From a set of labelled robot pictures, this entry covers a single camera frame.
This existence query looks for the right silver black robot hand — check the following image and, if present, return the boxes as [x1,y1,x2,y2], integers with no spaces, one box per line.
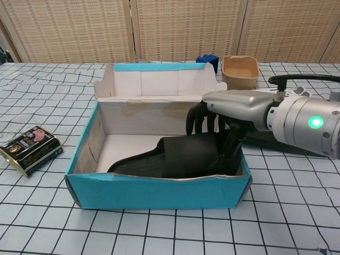
[185,89,274,160]

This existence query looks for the black rubber slipper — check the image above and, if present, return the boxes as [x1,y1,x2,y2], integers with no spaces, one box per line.
[107,134,242,179]
[243,130,340,159]

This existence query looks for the blue cardboard shoe box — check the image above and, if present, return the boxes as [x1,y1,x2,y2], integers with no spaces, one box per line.
[65,62,252,210]

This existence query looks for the tan plastic bowl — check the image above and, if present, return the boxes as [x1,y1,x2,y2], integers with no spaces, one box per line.
[222,55,260,90]

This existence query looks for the small blue container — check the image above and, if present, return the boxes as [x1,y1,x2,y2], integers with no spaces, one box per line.
[195,54,220,74]

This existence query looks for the white flat plastic tray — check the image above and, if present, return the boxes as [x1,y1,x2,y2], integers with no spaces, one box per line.
[259,86,312,98]

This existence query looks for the white black checkered tablecloth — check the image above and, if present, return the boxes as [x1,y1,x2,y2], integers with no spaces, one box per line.
[0,62,340,255]

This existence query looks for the bamboo folding screen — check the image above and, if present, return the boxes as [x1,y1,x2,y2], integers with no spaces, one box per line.
[0,0,340,64]

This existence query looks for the black luncheon meat can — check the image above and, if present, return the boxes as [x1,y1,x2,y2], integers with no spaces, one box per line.
[0,125,64,178]

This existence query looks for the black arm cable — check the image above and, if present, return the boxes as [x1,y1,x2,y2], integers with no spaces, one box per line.
[268,75,340,99]

